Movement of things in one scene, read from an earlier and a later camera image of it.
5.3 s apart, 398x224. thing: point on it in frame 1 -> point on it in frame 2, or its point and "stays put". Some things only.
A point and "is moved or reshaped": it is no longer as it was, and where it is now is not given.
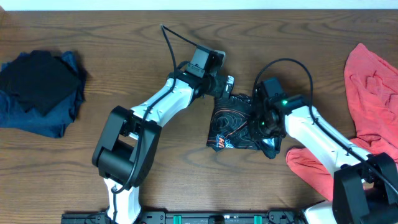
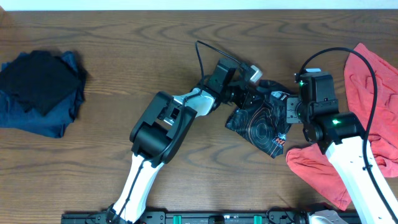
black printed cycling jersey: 229,127 is moved or reshaped
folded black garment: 38,79 stays put
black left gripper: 224,86 -> 253,97
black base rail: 189,217 stays put
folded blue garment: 55,122 stays put
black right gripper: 257,121 -> 291,110
